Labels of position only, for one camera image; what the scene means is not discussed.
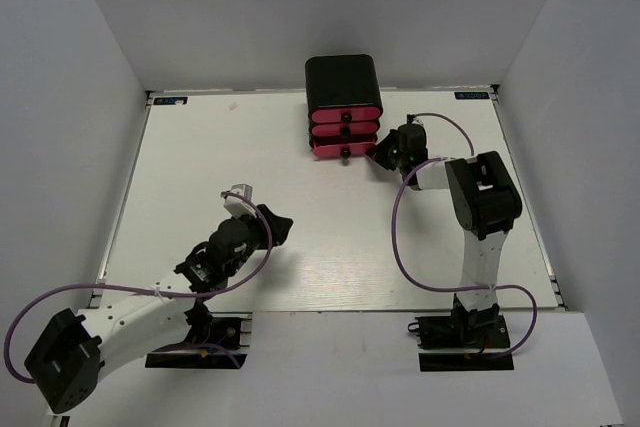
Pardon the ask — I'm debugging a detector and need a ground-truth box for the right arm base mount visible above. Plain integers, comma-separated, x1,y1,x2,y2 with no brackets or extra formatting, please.
407,315,514,373

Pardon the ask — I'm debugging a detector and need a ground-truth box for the right table logo sticker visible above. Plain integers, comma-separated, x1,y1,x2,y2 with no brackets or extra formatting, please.
454,91,490,100

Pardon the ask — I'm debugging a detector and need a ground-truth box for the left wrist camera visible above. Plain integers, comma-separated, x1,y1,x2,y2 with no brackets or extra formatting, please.
221,183,255,218

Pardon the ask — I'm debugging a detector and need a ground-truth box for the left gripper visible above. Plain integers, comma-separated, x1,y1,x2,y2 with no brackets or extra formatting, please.
225,204,294,277

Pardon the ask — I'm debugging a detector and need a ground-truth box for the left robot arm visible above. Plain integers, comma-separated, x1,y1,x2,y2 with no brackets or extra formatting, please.
24,204,294,414

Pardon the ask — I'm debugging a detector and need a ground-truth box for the left table logo sticker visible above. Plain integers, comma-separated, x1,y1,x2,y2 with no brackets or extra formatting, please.
153,96,188,106

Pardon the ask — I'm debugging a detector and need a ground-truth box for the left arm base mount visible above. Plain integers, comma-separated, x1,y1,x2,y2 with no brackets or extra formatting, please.
145,314,252,371

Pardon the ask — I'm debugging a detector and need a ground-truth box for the purple cable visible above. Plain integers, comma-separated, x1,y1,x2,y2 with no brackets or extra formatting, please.
390,112,539,358
2,189,275,384

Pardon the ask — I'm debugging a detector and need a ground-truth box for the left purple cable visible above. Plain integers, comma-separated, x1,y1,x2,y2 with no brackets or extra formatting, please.
2,189,275,384

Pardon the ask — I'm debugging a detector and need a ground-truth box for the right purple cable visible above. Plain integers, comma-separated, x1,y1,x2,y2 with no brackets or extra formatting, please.
390,112,539,358

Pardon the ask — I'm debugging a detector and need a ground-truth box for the table logo sticker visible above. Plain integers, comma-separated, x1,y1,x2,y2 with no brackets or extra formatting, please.
153,96,188,106
454,91,490,100

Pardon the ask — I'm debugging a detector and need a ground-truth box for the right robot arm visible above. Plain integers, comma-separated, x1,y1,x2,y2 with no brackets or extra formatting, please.
366,122,523,346

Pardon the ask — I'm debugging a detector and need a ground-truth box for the black drawer cabinet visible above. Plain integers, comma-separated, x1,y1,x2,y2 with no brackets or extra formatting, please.
304,54,382,111

